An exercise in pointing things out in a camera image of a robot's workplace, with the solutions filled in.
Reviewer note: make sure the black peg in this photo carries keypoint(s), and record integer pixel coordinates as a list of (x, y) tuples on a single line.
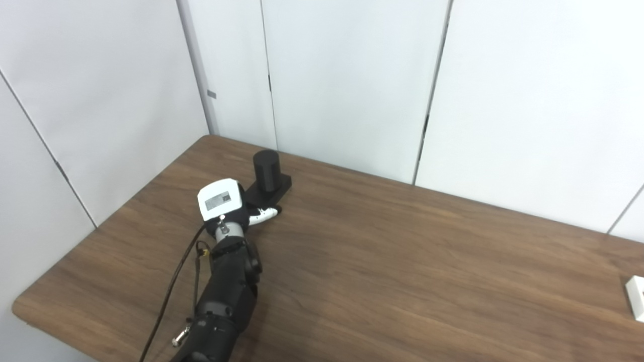
[(266, 168)]

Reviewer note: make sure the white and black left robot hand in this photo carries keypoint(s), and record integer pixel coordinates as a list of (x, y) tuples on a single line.
[(219, 198)]

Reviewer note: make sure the grey wall corner post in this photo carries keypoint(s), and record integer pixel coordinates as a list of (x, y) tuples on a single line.
[(196, 65)]

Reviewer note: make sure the white square piece with hole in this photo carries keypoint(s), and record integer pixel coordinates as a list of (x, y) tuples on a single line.
[(636, 296)]

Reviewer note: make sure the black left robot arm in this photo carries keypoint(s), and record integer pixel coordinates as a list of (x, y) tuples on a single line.
[(226, 296)]

